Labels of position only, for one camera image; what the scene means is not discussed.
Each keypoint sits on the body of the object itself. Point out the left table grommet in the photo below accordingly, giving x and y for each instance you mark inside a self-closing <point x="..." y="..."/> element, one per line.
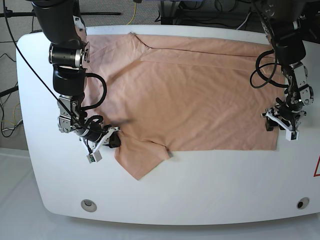
<point x="88" y="206"/>

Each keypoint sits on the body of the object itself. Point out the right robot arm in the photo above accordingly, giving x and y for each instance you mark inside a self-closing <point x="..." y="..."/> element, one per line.
<point x="69" y="51"/>

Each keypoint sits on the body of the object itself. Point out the table grommet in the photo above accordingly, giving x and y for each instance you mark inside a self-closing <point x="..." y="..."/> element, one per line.
<point x="303" y="203"/>
<point x="88" y="206"/>

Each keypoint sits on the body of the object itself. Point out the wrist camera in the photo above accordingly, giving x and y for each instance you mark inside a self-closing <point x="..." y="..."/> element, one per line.
<point x="94" y="157"/>
<point x="291" y="135"/>

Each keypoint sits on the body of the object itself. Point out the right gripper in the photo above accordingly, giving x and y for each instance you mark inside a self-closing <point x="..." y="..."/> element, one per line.
<point x="97" y="133"/>

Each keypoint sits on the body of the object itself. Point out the right table grommet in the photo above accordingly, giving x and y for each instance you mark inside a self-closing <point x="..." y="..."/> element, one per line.
<point x="303" y="203"/>

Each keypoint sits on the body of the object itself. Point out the peach T-shirt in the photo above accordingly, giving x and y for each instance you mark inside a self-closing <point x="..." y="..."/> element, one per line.
<point x="171" y="93"/>

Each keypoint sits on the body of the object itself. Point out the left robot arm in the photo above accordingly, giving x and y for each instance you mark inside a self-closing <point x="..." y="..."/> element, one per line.
<point x="282" y="66"/>

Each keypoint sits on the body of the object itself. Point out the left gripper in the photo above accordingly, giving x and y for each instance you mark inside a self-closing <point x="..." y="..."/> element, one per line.
<point x="283" y="117"/>

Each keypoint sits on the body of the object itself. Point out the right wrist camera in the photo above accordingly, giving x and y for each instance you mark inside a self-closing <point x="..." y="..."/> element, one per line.
<point x="94" y="157"/>

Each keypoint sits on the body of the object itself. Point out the black tripod stand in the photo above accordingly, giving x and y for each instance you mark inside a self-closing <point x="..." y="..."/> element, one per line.
<point x="11" y="14"/>

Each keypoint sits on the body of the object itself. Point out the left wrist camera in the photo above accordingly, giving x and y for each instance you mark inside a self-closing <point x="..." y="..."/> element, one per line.
<point x="291" y="135"/>

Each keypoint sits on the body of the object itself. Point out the red warning sticker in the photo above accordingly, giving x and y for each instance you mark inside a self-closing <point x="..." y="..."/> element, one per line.
<point x="317" y="169"/>

